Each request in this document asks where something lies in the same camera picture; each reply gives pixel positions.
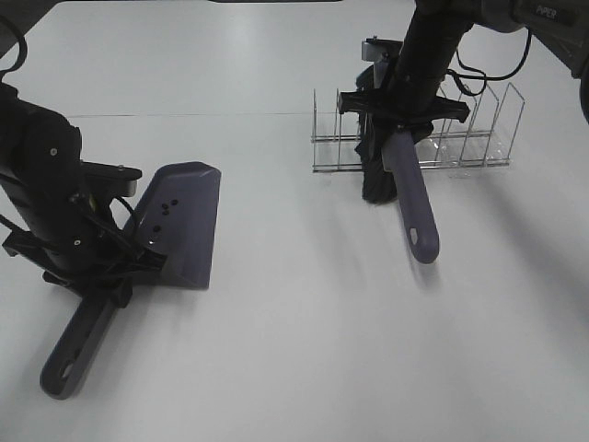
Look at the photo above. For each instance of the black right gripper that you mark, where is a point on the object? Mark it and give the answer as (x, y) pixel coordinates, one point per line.
(391, 104)

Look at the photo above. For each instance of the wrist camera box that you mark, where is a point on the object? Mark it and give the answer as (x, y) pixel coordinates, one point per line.
(114, 181)
(375, 49)

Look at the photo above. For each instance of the purple plastic dustpan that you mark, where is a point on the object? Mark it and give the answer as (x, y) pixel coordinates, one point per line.
(183, 261)

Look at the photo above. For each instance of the pile of coffee beans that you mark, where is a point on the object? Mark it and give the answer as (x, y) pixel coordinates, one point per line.
(160, 221)

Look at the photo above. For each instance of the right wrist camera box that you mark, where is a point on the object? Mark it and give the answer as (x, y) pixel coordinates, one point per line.
(375, 49)

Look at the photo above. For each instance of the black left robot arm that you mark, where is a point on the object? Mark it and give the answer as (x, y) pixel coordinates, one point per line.
(34, 136)

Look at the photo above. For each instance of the chrome wire rack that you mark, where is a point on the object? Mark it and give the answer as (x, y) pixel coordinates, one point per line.
(485, 139)

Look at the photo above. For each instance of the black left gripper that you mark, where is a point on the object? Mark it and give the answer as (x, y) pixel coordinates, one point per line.
(71, 233)

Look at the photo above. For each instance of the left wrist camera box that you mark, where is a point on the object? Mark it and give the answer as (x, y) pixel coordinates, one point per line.
(114, 181)

